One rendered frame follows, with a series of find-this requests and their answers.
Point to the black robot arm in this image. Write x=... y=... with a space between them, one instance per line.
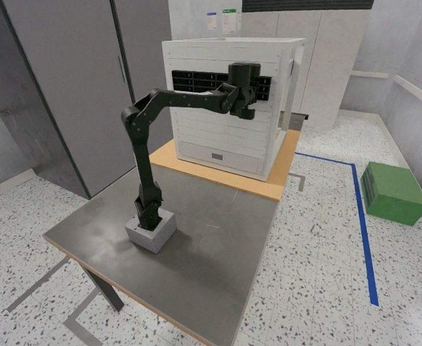
x=136 y=120

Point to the white rack cabinet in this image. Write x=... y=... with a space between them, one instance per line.
x=223 y=141

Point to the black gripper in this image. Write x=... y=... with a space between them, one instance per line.
x=246 y=113

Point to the tan wooden board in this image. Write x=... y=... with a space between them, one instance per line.
x=272 y=188

